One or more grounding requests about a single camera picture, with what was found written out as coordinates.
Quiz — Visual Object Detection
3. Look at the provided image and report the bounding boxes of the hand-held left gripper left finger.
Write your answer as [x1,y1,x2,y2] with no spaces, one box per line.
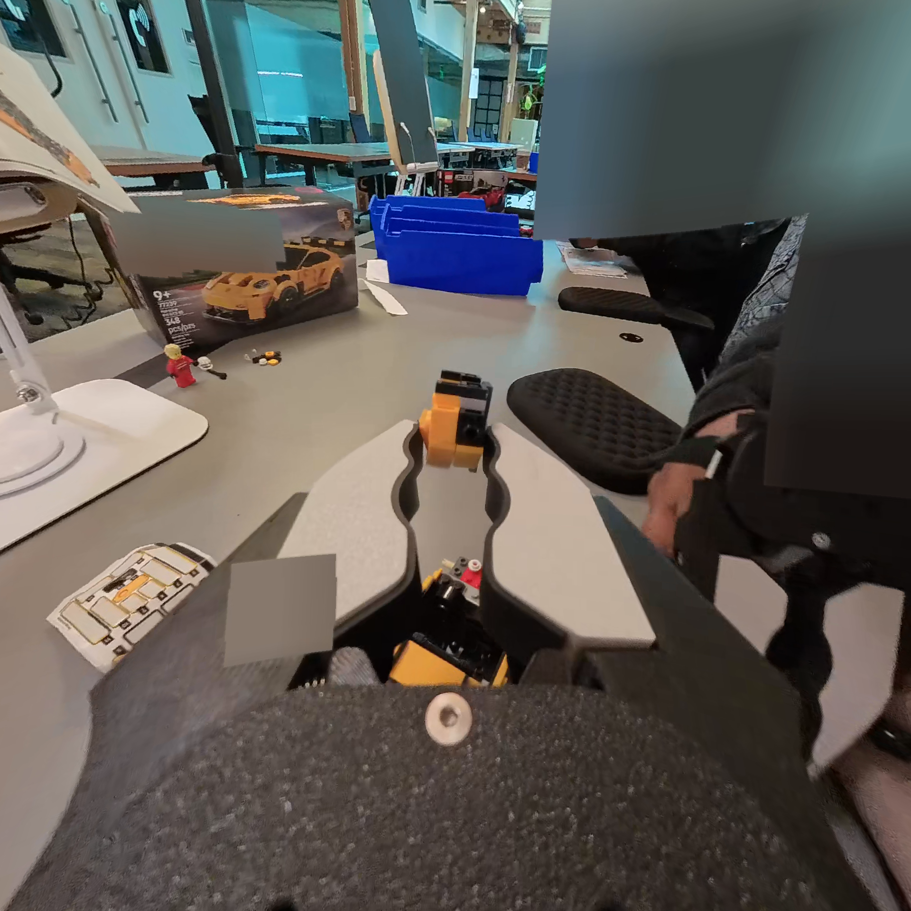
[276,419,422,636]

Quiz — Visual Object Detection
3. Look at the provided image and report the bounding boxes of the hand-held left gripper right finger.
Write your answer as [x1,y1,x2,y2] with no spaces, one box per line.
[479,421,656,666]

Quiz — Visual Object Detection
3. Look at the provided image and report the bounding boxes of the yellow lego bumper section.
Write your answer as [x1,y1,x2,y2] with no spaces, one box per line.
[417,369,495,473]

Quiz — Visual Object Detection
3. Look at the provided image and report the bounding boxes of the yellow lego car body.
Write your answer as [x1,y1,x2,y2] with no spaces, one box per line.
[390,557,511,686]

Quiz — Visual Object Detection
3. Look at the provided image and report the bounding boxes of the person's right forearm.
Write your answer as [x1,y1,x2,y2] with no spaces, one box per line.
[682,347,778,456]

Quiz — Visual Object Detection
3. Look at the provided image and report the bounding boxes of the lego sticker sheet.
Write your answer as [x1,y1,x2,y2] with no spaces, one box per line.
[46,542,218,674]

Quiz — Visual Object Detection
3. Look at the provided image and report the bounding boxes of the lego set box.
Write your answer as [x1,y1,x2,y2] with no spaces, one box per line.
[107,186,360,352]

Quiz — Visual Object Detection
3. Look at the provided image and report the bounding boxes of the dark lego box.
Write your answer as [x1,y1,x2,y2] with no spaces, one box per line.
[436,168,536,216]

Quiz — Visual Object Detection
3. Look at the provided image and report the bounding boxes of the lego instruction booklet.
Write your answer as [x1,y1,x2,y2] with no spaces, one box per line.
[0,43,141,216]

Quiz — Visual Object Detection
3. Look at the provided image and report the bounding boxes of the person's right hand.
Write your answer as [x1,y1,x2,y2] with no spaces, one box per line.
[641,411,747,559]

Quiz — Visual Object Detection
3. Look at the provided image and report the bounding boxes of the black mesh wrist rest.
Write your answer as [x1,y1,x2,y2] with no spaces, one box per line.
[507,367,686,497]
[557,286,716,333]

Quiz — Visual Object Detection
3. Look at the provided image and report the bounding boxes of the white paper strip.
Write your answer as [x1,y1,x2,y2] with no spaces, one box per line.
[359,260,409,317]

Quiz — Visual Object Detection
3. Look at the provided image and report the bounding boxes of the white book stand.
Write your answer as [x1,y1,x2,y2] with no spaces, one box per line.
[0,178,210,553]

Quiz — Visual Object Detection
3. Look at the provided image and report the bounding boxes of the stack of blue bins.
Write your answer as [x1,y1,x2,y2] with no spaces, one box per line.
[368,194,545,297]

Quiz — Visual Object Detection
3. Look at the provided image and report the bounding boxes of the printed paper sheets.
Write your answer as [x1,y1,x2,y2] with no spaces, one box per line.
[555,241,632,279]

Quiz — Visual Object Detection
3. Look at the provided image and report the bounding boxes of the grey office desk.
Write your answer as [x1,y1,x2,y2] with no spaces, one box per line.
[253,141,400,193]
[91,145,216,190]

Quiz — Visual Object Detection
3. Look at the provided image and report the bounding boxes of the black office chair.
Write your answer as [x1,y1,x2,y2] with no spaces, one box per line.
[0,221,109,344]
[186,91,247,190]

